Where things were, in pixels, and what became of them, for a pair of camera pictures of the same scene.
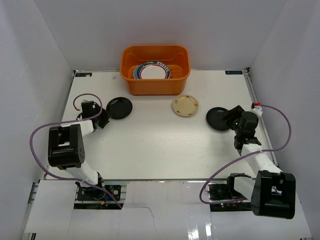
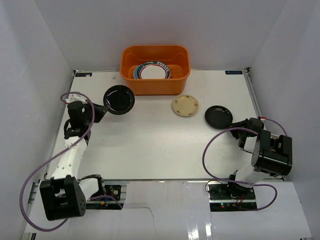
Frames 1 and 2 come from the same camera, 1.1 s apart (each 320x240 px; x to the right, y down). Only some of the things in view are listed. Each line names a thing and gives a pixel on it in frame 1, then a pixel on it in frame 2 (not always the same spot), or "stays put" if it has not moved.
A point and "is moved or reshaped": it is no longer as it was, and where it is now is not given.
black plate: x=215 y=118 stays put
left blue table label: x=85 y=74 stays put
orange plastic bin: x=177 y=57 stays put
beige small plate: x=185 y=105 stays put
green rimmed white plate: x=153 y=70 stays put
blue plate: x=134 y=72 stays put
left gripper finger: x=105 y=115 to x=99 y=116
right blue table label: x=233 y=72 stays put
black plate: x=119 y=107 is moved or reshaped
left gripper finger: x=102 y=122 to x=100 y=110
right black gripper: x=237 y=112 to x=239 y=124
